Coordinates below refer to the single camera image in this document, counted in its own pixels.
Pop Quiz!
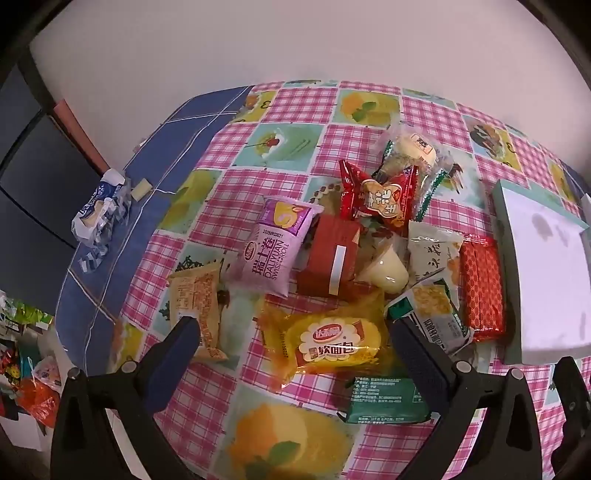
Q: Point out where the dark green biscuit packet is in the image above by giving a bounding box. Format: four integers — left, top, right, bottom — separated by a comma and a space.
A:
337, 377, 431, 425

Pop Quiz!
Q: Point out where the teal rimmed white tray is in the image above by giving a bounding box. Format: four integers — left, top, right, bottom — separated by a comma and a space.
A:
492, 180, 590, 365

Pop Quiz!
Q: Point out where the green edged clear cake packet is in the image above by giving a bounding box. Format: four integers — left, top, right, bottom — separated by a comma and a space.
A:
372, 153, 464, 222

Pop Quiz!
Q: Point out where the orange red wafer packet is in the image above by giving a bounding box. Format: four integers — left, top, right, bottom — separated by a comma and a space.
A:
460, 235, 506, 342

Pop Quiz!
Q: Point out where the blue plaid cloth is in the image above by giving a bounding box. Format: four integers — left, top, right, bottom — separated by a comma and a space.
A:
55, 86, 252, 375

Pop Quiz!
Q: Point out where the beige orange pastry packet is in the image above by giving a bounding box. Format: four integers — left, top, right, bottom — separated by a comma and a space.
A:
167, 263, 228, 362

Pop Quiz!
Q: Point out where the yellow soft bread packet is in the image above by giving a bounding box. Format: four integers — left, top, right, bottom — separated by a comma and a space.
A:
257, 290, 396, 390

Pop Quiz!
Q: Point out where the small white eraser block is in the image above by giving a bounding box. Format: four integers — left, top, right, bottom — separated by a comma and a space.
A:
131, 178, 152, 202

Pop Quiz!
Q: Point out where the colourful snack bags pile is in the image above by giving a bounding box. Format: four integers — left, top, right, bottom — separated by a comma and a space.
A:
1, 293, 62, 429

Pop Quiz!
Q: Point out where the clear steamed cake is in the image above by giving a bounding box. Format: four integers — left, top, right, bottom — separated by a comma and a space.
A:
372, 122, 454, 181

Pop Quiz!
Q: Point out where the dark cabinet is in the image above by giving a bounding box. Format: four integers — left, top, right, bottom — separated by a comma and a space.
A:
0, 68, 100, 314

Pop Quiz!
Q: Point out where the yellow pudding cup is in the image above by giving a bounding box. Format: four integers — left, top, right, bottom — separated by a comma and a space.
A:
356, 242, 409, 295

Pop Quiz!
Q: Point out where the dark red box packet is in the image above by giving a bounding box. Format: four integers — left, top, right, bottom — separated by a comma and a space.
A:
297, 214, 361, 301

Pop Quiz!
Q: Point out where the green white corn snack packet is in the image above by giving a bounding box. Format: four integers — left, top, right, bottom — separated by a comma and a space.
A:
386, 279, 474, 355

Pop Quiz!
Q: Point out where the red cartoon snack packet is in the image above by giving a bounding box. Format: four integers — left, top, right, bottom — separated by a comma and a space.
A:
339, 160, 419, 235

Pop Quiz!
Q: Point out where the blue white crumpled wrapper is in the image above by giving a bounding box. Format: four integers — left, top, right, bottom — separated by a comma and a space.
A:
71, 169, 132, 273

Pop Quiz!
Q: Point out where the pink checkered picture tablecloth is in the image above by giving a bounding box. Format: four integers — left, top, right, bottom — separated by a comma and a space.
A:
107, 79, 591, 480

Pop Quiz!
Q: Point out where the pink swiss roll packet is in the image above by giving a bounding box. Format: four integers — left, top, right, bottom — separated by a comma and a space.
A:
223, 195, 324, 298

